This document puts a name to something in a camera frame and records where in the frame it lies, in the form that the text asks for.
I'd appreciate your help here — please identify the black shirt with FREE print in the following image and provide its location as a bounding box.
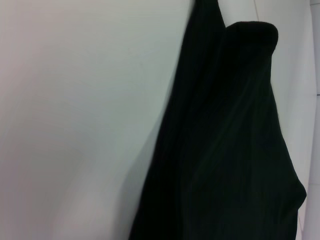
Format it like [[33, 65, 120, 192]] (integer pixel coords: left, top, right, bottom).
[[128, 0, 308, 240]]

